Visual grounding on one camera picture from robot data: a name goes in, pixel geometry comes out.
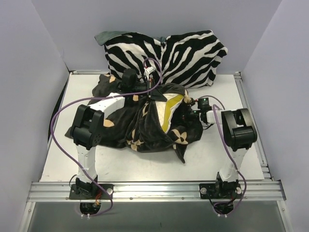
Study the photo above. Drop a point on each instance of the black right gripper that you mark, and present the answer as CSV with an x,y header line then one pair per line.
x,y
189,112

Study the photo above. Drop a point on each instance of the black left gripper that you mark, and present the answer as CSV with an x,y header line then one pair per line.
x,y
149,89

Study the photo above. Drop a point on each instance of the cream yellow-edged pillow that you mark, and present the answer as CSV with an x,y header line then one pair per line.
x,y
166,109

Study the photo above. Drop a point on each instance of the black floral pillowcase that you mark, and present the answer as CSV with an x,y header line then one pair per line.
x,y
136,125

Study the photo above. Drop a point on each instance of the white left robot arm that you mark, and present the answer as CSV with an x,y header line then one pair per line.
x,y
87,128

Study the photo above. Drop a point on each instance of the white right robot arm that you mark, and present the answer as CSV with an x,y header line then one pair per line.
x,y
237,132

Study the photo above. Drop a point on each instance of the zebra print pillow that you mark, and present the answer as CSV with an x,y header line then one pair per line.
x,y
190,59

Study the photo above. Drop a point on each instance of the grey cloth behind zebra pillow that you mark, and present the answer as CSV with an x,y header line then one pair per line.
x,y
104,36

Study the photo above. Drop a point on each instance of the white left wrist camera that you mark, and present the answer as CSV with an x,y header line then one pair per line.
x,y
149,70

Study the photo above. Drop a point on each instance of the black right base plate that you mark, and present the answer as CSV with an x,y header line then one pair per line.
x,y
217,191

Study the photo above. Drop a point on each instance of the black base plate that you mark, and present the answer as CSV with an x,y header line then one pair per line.
x,y
94,191
217,191

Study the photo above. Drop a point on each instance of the aluminium front rail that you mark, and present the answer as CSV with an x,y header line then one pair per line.
x,y
265,190

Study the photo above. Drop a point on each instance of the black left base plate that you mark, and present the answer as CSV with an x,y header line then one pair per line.
x,y
94,191

